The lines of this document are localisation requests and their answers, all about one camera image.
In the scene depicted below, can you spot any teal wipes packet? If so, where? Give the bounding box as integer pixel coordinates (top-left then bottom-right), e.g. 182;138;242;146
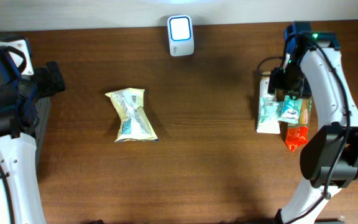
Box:
259;98;283;123

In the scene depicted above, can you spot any small teal tissue pack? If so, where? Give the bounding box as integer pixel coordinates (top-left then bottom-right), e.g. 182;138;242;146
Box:
278;95;302;124

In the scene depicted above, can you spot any cream snack bag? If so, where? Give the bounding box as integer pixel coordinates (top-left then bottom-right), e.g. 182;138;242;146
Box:
104;88;158;142

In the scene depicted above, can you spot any grey plastic basket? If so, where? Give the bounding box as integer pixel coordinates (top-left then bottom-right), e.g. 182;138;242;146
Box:
35;98;51;168

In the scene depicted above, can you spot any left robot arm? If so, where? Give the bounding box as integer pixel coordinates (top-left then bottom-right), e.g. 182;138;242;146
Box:
0;34;66;223

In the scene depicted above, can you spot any white tube with tan cap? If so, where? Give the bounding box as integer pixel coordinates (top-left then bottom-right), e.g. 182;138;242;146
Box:
256;77;280;134

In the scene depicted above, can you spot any orange spaghetti packet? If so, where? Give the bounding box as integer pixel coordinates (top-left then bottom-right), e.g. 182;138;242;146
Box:
285;98;313;152

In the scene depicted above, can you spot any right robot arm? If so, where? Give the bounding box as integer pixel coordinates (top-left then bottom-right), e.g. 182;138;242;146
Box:
268;21;358;223

